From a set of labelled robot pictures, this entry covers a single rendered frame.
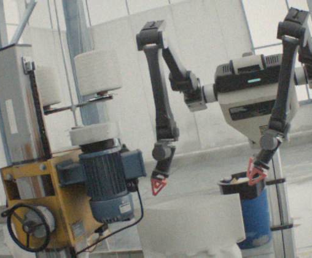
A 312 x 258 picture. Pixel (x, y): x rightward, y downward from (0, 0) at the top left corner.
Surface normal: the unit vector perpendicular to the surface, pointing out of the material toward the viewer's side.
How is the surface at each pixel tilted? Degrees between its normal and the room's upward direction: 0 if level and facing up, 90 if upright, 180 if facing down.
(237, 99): 40
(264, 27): 90
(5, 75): 90
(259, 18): 90
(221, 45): 90
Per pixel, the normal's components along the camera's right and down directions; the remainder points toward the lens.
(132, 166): 0.11, 0.04
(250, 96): -0.35, -0.68
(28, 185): -0.30, 0.11
